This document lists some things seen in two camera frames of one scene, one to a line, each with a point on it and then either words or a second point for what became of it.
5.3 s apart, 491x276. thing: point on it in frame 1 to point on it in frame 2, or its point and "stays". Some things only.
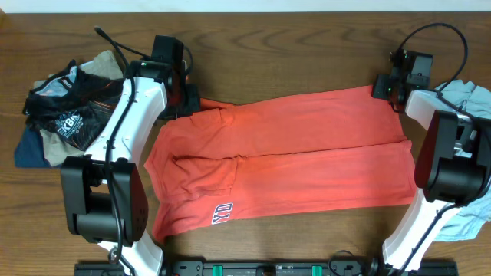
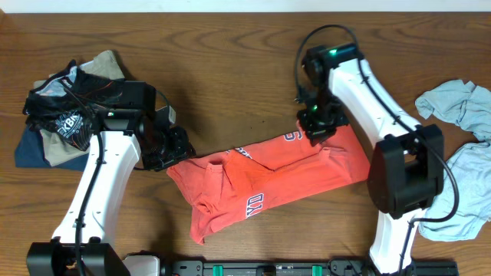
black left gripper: (192, 101) to (178, 147)
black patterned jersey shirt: (76, 106) stays
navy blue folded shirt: (29, 152) stays
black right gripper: (380, 89) to (322, 125)
